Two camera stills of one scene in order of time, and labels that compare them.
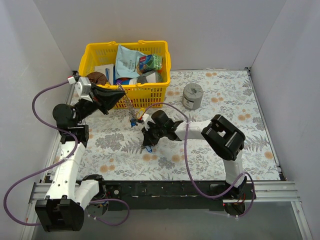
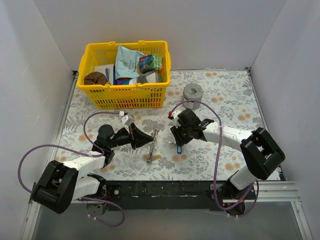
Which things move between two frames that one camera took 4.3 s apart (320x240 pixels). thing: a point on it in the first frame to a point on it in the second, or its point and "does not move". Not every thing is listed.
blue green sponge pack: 150,62 does not move
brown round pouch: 97,77 does not move
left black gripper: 97,99 to 133,136
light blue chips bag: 127,61 does not move
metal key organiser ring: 136,114 to 155,135
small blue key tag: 149,149 to 179,149
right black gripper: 150,132 to 180,135
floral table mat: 114,150 does not move
